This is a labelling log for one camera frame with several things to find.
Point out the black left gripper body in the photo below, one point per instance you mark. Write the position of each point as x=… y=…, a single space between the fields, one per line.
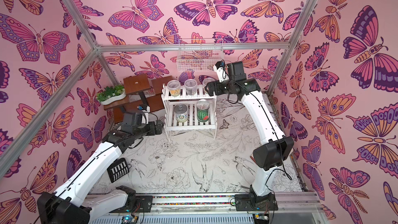
x=148 y=129

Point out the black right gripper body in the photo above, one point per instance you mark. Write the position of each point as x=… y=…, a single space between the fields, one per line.
x=211 y=88

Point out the red seed jar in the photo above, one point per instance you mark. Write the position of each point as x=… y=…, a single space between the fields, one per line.
x=206 y=81

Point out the green watermelon can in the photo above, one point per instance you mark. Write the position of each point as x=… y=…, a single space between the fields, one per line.
x=203 y=107

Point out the dark seed jar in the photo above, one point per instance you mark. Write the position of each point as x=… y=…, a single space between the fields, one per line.
x=191 y=86

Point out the yellow seed jar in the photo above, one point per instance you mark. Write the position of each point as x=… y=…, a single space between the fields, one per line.
x=174 y=88

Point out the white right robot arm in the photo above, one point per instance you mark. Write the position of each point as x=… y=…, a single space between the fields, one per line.
x=275 y=145

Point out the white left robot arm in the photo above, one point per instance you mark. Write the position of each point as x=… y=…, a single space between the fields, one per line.
x=68 y=204

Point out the white slatted wooden shelf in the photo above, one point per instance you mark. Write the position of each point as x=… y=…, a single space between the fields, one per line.
x=171 y=125

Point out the brown wooden stepped stand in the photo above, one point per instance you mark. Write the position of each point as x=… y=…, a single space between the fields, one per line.
x=140 y=91

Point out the green plant in white pot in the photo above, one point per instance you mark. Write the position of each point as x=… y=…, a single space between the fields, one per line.
x=111 y=94

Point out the purple label tin can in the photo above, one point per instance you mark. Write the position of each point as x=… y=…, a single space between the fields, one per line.
x=181 y=113

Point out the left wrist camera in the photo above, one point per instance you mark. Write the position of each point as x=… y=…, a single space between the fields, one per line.
x=145 y=112

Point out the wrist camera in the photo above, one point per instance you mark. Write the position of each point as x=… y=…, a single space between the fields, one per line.
x=220 y=69
x=145 y=112

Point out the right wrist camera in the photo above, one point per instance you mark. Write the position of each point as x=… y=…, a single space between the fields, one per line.
x=220 y=69

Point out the white wire basket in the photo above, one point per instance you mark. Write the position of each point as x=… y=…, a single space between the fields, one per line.
x=199 y=54

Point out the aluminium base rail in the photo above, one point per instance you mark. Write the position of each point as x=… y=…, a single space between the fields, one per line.
x=216 y=208

